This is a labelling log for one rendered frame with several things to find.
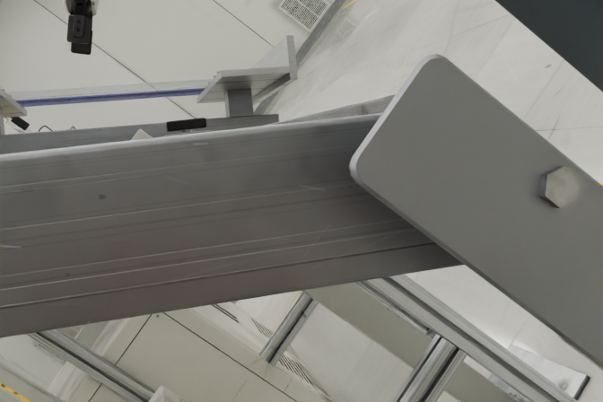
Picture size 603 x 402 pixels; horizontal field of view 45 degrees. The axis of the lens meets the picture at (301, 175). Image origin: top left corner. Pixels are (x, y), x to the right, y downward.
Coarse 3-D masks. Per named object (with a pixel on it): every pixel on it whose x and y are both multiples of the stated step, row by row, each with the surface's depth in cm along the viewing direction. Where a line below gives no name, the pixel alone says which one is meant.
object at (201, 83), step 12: (120, 84) 117; (132, 84) 117; (144, 84) 118; (156, 84) 118; (168, 84) 119; (180, 84) 119; (192, 84) 120; (204, 84) 120; (12, 96) 113; (24, 96) 113; (36, 96) 114; (48, 96) 114
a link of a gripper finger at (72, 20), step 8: (80, 8) 110; (72, 16) 111; (80, 16) 111; (72, 24) 111; (80, 24) 111; (88, 24) 112; (72, 32) 111; (80, 32) 111; (88, 32) 112; (72, 40) 111; (80, 40) 111; (88, 40) 112
